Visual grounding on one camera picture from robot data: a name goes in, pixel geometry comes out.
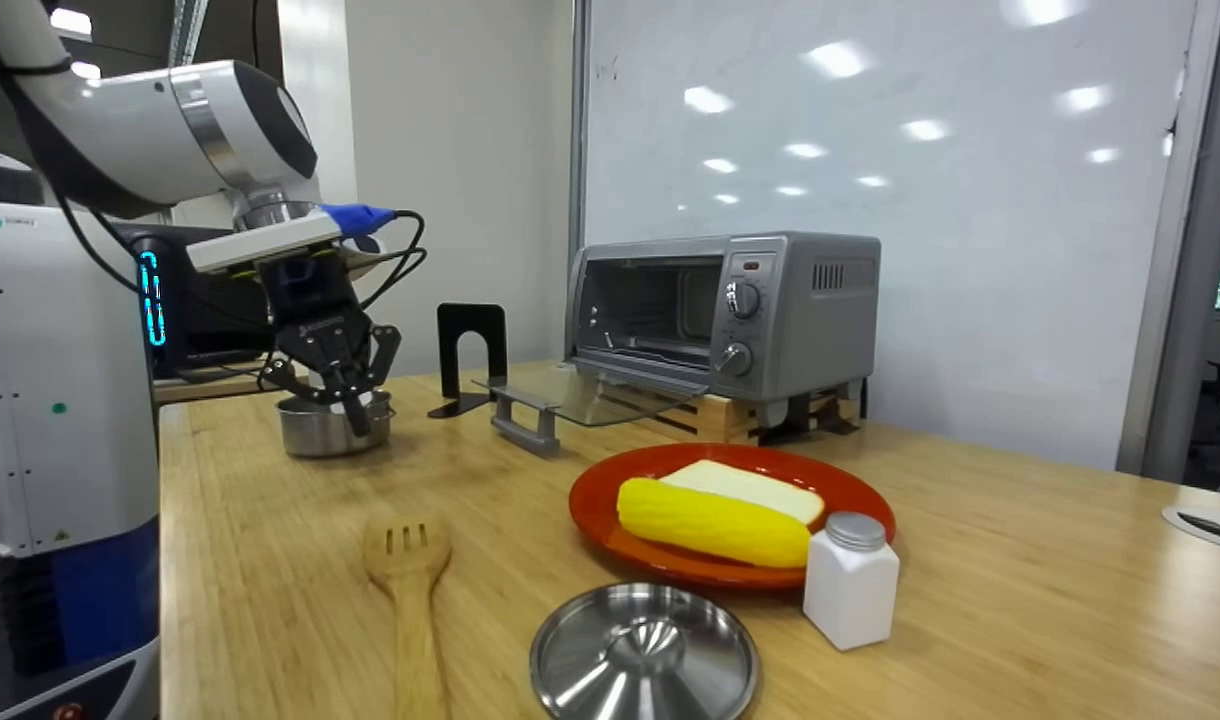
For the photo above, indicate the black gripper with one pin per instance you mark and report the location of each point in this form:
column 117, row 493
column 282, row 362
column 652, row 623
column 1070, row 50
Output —
column 322, row 338

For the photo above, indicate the silver steel pot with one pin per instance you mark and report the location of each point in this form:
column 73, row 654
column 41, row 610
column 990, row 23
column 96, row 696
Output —
column 322, row 431

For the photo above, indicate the red plate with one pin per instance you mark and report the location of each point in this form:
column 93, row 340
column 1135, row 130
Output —
column 592, row 508

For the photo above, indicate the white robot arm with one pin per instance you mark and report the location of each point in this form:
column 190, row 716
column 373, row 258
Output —
column 149, row 140

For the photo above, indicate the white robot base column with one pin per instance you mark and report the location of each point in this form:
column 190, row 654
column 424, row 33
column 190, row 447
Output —
column 79, row 487

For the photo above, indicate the silver pot lid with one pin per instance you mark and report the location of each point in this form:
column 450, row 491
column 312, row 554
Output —
column 643, row 654

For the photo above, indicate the wooden slotted spatula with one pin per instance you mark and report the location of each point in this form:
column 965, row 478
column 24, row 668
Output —
column 406, row 556

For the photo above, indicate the yellow toy corn cob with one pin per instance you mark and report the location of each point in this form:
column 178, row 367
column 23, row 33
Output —
column 708, row 527

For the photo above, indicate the white butter block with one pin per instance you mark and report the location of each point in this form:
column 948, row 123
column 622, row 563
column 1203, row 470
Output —
column 748, row 487

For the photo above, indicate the silver toaster oven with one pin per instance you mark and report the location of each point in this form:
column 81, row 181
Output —
column 748, row 317

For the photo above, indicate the white salt shaker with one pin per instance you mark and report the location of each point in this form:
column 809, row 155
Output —
column 855, row 577

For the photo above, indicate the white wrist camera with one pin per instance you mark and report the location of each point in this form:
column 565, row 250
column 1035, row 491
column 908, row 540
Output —
column 328, row 225

